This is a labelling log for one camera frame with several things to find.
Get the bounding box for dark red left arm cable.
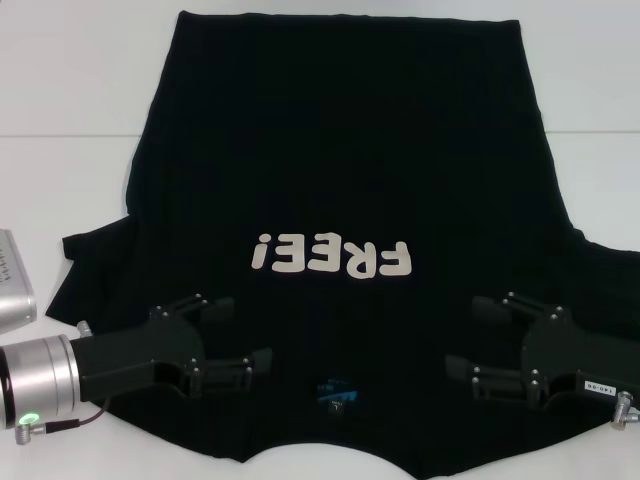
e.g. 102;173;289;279
43;396;110;432

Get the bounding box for silver left arm cable connector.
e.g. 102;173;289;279
13;412;47;445

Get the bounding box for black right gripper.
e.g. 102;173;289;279
444;291;640;409

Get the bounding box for black t-shirt with FREE print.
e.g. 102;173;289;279
44;10;640;480

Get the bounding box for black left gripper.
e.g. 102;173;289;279
74;293;274;403

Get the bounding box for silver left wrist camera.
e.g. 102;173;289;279
0;228;39;335

